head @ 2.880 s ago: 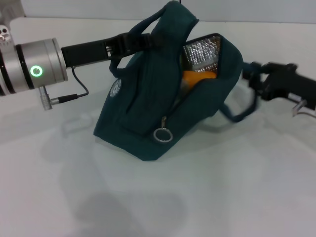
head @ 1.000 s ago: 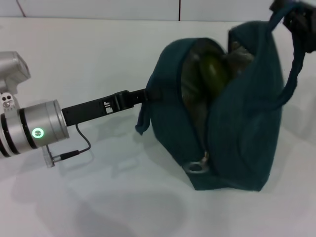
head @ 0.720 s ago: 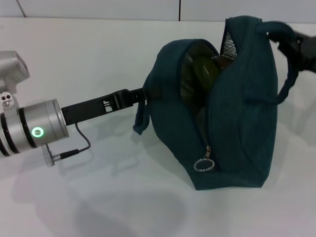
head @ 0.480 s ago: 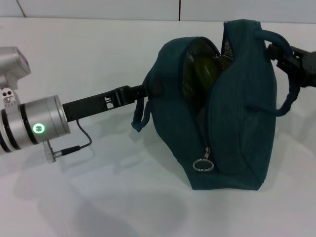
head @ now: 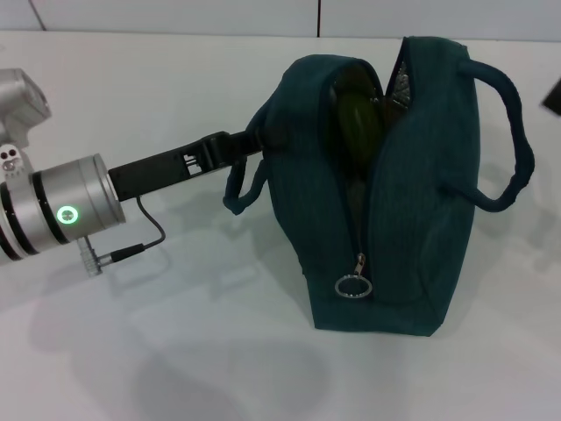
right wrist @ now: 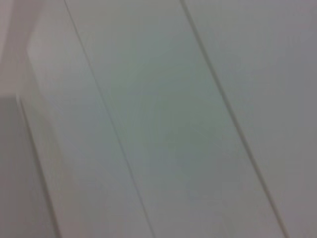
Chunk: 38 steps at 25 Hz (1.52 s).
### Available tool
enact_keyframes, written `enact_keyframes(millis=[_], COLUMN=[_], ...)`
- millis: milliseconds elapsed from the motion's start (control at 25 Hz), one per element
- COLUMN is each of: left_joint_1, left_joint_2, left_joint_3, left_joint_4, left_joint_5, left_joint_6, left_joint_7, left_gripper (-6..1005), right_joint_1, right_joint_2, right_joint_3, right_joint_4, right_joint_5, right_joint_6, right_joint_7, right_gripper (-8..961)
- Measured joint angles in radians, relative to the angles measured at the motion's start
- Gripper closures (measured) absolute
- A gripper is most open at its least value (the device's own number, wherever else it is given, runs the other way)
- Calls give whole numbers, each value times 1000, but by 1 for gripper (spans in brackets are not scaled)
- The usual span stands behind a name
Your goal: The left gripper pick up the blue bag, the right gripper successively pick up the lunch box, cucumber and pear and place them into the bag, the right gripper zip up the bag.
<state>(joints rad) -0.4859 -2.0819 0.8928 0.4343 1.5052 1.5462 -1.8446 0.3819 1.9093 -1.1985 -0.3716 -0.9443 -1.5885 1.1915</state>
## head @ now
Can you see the green cucumber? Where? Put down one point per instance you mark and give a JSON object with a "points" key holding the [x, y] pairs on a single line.
{"points": [[357, 123]]}

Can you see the dark blue insulated lunch bag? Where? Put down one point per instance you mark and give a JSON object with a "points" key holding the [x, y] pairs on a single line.
{"points": [[403, 228]]}

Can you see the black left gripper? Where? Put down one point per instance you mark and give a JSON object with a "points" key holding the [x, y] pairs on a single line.
{"points": [[166, 169]]}

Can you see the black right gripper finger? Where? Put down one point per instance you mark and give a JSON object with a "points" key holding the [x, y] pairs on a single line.
{"points": [[554, 98]]}

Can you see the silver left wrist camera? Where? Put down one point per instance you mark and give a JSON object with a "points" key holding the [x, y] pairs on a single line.
{"points": [[19, 105]]}

